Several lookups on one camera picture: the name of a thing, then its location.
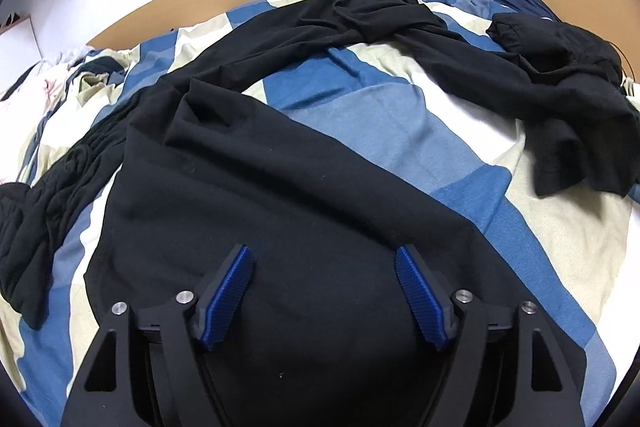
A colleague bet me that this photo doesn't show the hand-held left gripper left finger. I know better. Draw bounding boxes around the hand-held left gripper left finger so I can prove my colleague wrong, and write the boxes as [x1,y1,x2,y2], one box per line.
[60,244,258,427]

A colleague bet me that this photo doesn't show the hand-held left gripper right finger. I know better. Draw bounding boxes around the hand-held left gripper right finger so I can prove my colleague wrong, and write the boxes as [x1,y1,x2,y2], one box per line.
[394,244,586,427]

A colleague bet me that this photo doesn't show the black pants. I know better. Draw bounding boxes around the black pants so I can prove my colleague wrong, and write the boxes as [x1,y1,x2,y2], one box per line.
[82,0,640,427]

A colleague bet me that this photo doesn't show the black ribbed knit top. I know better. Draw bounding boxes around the black ribbed knit top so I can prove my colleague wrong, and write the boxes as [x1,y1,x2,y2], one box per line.
[0,104,133,330]

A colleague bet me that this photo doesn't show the black zip jacket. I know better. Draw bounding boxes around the black zip jacket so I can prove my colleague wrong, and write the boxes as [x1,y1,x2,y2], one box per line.
[491,13,628,82]

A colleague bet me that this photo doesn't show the blue beige checked duvet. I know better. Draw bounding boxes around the blue beige checked duvet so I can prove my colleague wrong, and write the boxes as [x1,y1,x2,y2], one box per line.
[0,0,640,408]

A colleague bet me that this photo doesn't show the pink blanket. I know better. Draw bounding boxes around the pink blanket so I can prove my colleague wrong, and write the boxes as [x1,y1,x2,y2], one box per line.
[0,48,93,105]

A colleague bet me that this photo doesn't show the white wardrobe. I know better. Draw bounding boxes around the white wardrobe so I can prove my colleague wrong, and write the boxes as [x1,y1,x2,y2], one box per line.
[0,13,44,94]

